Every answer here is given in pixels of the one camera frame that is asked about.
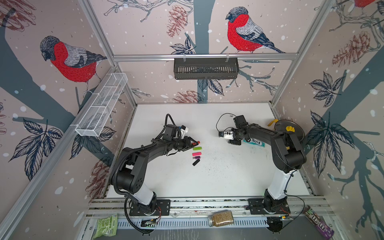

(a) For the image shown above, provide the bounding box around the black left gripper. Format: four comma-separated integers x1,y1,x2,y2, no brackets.
171,136,199,152

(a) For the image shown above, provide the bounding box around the pink usb drive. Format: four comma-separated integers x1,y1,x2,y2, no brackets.
192,152,202,157

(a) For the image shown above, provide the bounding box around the black usb drive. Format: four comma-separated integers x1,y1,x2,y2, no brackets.
193,159,201,166

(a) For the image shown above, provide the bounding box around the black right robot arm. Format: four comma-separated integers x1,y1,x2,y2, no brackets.
220,115,307,213

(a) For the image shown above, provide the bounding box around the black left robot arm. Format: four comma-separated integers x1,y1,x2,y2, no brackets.
109,114,200,236

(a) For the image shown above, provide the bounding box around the green candy packet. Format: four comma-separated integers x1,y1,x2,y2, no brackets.
243,139,265,148

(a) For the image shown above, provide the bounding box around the yellow toy pot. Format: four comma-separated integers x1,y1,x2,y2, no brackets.
268,119,305,142

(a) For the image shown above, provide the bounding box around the glass jar with grains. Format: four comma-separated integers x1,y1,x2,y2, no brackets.
209,210,234,227

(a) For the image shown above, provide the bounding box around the purple candy bar pack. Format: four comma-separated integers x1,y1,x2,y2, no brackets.
303,205,335,240

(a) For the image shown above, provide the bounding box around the green snack bag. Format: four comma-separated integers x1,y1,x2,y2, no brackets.
93,214,118,239

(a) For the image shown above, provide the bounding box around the black wire basket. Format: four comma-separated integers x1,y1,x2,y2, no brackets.
174,58,240,80

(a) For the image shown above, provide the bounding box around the white wire shelf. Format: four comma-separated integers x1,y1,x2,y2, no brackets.
75,73,128,137

